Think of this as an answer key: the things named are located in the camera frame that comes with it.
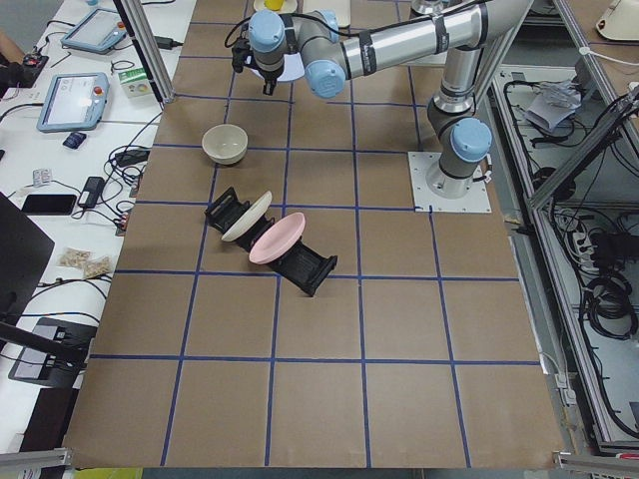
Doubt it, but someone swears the far teach pendant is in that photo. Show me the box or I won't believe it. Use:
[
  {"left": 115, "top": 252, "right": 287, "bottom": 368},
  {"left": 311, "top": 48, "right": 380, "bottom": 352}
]
[{"left": 61, "top": 8, "right": 127, "bottom": 54}]

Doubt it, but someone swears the teach pendant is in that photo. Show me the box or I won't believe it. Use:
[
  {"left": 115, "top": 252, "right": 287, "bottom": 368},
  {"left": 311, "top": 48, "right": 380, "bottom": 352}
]
[
  {"left": 37, "top": 72, "right": 110, "bottom": 133},
  {"left": 61, "top": 8, "right": 127, "bottom": 54}
]

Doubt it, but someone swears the yellow lemon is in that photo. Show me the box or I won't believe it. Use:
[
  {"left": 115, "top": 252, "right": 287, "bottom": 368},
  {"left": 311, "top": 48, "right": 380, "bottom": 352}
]
[{"left": 264, "top": 0, "right": 285, "bottom": 11}]

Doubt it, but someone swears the near teach pendant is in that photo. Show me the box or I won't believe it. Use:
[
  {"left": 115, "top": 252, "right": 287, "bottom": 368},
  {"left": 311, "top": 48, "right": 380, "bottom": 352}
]
[{"left": 37, "top": 72, "right": 110, "bottom": 133}]

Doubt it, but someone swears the cream plate in rack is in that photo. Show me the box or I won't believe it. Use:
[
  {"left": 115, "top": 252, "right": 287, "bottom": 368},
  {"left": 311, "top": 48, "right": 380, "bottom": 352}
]
[{"left": 222, "top": 191, "right": 273, "bottom": 242}]

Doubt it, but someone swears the white round plate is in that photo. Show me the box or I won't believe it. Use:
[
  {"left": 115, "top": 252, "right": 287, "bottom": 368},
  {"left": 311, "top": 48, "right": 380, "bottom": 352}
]
[{"left": 254, "top": 0, "right": 299, "bottom": 14}]

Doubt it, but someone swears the white rectangular tray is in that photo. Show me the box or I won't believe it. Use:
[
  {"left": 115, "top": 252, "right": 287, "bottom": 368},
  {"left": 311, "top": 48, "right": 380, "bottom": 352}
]
[{"left": 303, "top": 0, "right": 351, "bottom": 28}]

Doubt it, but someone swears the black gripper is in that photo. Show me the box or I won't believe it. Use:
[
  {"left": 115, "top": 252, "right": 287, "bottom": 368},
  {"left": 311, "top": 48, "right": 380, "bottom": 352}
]
[{"left": 258, "top": 66, "right": 284, "bottom": 96}]

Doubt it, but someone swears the green white carton box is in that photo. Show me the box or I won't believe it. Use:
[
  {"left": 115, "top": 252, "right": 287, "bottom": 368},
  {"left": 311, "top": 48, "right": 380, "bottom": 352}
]
[{"left": 118, "top": 68, "right": 152, "bottom": 98}]

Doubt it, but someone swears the aluminium frame post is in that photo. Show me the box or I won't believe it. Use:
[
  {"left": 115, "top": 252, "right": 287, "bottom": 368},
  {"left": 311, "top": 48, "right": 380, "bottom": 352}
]
[{"left": 113, "top": 0, "right": 175, "bottom": 105}]

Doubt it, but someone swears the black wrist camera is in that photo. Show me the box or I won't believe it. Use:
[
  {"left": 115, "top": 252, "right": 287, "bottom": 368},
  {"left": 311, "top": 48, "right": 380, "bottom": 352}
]
[{"left": 232, "top": 38, "right": 254, "bottom": 74}]

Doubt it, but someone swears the beige ceramic bowl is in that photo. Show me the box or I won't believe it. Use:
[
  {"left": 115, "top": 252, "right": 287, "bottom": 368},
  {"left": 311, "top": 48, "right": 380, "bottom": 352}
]
[{"left": 202, "top": 124, "right": 249, "bottom": 166}]

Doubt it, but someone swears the pink plate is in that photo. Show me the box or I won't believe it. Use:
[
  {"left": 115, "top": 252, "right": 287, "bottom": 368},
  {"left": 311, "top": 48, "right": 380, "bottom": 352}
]
[{"left": 249, "top": 213, "right": 306, "bottom": 264}]

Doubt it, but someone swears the black smartphone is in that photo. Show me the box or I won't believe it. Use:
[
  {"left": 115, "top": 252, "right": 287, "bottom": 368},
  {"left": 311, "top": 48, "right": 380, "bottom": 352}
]
[{"left": 21, "top": 194, "right": 77, "bottom": 216}]

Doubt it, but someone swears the blue plate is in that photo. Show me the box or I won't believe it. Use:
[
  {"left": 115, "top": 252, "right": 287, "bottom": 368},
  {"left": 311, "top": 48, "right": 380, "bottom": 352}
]
[{"left": 253, "top": 51, "right": 305, "bottom": 83}]

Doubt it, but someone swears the black power adapter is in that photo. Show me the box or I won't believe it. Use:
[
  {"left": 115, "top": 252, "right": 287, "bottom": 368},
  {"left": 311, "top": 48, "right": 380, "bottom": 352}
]
[{"left": 78, "top": 176, "right": 106, "bottom": 210}]

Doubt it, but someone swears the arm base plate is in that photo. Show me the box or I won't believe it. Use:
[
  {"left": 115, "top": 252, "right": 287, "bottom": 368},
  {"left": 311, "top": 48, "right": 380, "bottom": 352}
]
[{"left": 407, "top": 152, "right": 492, "bottom": 214}]

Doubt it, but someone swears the black plate rack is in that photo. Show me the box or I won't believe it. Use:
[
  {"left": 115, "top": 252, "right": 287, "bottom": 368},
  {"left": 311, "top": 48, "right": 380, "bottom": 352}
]
[{"left": 205, "top": 188, "right": 337, "bottom": 296}]

